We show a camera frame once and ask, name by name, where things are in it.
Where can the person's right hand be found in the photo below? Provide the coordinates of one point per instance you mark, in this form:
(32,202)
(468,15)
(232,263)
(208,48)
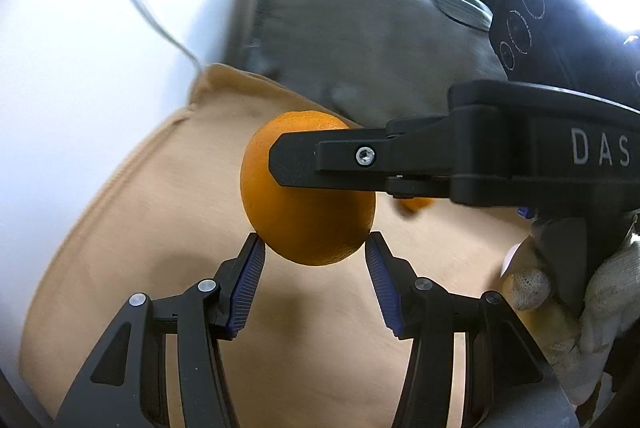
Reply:
(600,308)

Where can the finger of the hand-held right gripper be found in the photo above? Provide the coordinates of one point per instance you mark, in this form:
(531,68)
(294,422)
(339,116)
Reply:
(330,158)
(523,211)

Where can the grey blanket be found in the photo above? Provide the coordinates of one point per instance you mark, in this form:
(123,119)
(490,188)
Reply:
(350,33)

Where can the tan mat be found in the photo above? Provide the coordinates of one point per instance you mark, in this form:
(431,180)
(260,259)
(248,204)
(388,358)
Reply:
(150,218)

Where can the small tangerine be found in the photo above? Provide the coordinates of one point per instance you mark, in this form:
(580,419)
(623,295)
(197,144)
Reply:
(415,205)

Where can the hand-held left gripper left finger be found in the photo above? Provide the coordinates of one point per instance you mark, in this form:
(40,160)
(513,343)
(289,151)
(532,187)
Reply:
(245,293)

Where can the smooth orange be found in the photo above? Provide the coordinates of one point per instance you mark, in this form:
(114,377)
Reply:
(305,228)

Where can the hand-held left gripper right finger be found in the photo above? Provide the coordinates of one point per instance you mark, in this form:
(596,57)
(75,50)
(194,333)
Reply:
(382,288)

